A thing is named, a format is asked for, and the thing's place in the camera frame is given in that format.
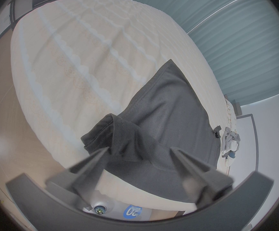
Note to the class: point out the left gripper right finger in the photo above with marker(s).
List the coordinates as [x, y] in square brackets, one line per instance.
[202, 182]

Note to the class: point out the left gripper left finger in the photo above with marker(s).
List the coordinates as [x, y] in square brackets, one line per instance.
[81, 182]

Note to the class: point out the black T-shirt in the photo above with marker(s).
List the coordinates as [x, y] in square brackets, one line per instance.
[166, 109]

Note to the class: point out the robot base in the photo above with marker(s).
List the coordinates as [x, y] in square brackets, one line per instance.
[132, 212]

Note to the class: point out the pile of clothes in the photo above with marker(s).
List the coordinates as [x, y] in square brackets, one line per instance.
[228, 138]

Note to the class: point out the bed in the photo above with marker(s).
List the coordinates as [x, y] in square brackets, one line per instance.
[81, 68]

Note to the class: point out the white printed pillow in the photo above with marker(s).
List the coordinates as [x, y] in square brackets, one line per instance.
[231, 114]

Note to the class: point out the grey bedside table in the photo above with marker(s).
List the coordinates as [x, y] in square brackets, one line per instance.
[237, 107]

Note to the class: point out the blue-green curtain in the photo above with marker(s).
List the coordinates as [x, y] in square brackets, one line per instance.
[238, 56]
[166, 3]

